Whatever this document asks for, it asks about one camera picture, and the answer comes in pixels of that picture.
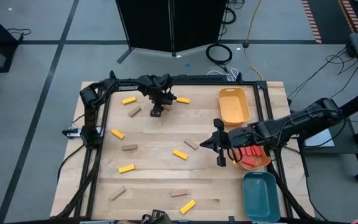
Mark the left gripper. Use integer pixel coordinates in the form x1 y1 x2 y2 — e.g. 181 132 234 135
149 91 177 118

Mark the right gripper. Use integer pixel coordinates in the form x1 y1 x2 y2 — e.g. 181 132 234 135
200 118 260 167

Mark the black power strip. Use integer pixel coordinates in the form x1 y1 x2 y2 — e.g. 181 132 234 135
169 75 228 82

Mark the yellow plastic bin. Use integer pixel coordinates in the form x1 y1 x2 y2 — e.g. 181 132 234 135
218 86 251 126

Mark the orange plastic bin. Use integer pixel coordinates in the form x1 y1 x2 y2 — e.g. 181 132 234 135
233 144 272 171

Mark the teal plastic bin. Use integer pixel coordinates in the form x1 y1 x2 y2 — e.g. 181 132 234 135
242 170 282 223

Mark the black folding partition screen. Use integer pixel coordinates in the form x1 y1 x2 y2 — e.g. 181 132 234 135
115 0 230 65

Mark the white paper sheet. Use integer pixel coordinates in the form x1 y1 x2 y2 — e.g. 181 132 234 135
303 129 335 147

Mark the grey side cart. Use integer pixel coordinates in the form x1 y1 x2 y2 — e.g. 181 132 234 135
290 110 358 183

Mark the black aluminium table frame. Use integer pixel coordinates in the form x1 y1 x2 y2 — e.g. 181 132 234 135
50 70 318 224

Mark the coiled black cable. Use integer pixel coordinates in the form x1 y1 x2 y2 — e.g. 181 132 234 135
205 43 233 65
221 6 237 25

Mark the white cable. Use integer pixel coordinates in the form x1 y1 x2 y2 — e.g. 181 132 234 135
206 68 239 82

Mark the black floor cable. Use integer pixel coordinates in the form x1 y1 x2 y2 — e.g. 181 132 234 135
287 46 358 100

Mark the yellow extension cable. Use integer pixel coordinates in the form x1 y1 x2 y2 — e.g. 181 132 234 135
243 0 264 81

